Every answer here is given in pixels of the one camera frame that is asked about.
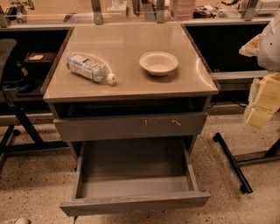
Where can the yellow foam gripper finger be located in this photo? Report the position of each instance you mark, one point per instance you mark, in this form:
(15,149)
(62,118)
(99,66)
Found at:
(263,100)

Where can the grey drawer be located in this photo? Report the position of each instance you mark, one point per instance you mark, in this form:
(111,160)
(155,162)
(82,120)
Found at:
(133,175)
(130,126)

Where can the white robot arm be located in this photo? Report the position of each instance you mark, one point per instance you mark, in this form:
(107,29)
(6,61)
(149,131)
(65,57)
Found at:
(266,46)

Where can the grey top drawer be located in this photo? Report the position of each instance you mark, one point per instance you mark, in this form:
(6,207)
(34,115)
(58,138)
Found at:
(130,126)

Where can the grey drawer cabinet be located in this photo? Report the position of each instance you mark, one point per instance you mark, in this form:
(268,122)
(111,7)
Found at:
(187,89)

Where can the black table leg right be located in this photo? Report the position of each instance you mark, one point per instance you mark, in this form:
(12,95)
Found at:
(273,153)

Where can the white paper bowl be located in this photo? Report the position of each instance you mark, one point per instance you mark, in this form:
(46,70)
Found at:
(158,63)

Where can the pink stacked trays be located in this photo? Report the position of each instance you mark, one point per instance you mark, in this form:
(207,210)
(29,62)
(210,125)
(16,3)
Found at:
(182,9)

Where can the clear plastic water bottle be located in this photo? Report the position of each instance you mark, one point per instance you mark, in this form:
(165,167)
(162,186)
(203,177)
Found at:
(94,69)

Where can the black box on shelf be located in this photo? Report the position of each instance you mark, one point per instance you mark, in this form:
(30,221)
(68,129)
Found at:
(39,60)

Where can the black office chair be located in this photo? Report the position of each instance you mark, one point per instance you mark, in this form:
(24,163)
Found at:
(7,46)

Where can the white shoe tip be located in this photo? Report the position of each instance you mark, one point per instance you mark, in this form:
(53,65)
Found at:
(20,220)

